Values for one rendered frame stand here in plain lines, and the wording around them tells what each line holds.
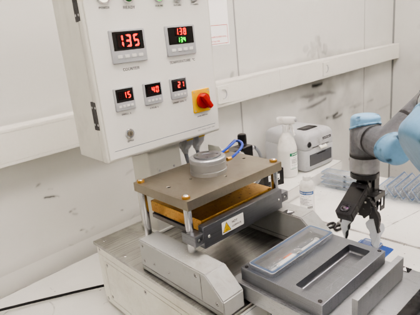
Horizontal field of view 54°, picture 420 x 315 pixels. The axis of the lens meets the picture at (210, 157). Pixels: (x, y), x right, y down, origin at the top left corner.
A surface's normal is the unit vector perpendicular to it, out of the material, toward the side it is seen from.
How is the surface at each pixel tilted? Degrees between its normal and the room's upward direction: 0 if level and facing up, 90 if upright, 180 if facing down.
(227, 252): 0
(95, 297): 0
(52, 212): 90
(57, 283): 0
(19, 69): 90
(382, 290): 90
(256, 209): 90
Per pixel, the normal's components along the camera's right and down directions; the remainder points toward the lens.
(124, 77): 0.67, 0.15
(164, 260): -0.73, 0.26
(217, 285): 0.36, -0.62
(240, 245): -0.10, -0.95
